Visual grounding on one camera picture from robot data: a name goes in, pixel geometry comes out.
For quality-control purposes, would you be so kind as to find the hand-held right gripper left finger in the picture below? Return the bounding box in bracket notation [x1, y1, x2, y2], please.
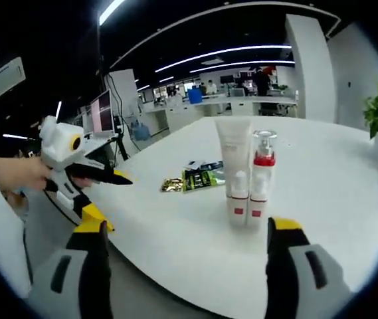
[30, 220, 114, 319]

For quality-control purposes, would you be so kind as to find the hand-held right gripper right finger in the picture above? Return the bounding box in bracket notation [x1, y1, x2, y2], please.
[264, 215, 353, 319]

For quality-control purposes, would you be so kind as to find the small white pump skincare bottle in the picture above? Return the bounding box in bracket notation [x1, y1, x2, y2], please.
[248, 175, 270, 231]
[225, 170, 250, 229]

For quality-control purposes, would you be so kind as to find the gold foil skincare sachet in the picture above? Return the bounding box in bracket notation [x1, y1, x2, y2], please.
[160, 177, 185, 193]

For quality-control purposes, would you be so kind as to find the dark green printed skincare pouch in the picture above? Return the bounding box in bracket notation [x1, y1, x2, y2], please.
[181, 161, 226, 193]

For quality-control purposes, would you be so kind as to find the red collar pump skincare bottle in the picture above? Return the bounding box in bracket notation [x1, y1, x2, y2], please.
[252, 130, 278, 200]

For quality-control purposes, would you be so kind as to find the white skincare tube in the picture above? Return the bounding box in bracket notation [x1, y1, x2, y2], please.
[214, 118, 252, 197]

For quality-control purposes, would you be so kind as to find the person's left hand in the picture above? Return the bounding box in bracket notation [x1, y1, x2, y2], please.
[9, 158, 54, 191]

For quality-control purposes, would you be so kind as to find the black tripod stand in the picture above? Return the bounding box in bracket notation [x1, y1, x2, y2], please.
[104, 71, 130, 162]

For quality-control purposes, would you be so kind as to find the pink screen monitor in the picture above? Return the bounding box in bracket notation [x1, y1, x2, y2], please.
[90, 88, 116, 134]

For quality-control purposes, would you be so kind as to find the ceiling air conditioner unit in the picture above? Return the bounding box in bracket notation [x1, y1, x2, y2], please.
[0, 56, 27, 100]

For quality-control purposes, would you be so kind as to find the blue plastic bin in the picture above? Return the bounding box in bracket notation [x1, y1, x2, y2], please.
[187, 88, 203, 104]

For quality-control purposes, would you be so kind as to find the white office counter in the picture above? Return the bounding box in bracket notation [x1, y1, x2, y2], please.
[142, 92, 299, 134]

